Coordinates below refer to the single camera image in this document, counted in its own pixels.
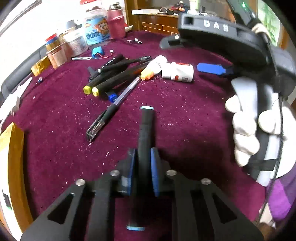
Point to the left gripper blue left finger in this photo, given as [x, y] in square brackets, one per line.
[127, 172]

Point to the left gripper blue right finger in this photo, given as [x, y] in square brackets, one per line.
[158, 174]

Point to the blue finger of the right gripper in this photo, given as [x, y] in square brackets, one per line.
[215, 69]

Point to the white pill bottle red label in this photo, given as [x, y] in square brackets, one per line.
[178, 72]

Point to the black marker light blue cap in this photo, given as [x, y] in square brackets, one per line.
[142, 181]

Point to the clear black gel pen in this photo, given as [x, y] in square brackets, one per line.
[107, 114]

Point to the white glue bottle orange cap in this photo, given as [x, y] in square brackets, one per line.
[153, 68]

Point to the right white gloved hand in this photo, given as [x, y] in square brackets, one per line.
[264, 130]

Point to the wooden brick pattern cabinet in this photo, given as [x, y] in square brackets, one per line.
[159, 23]

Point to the metal nail clipper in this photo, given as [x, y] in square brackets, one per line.
[135, 41]

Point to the pink insulated bottle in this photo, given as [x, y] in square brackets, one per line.
[116, 21]

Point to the yellow taped white tray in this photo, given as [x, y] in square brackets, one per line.
[15, 211]

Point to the blue battery pack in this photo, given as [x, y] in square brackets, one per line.
[97, 51]

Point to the blue label plastic jar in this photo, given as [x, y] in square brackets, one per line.
[96, 27]

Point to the white papers stack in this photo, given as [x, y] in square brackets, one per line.
[12, 103]

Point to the yellow tape roll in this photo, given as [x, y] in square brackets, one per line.
[41, 66]

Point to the orange contents jar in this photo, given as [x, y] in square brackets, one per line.
[57, 56]

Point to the black leather sofa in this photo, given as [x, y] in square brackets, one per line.
[21, 72]

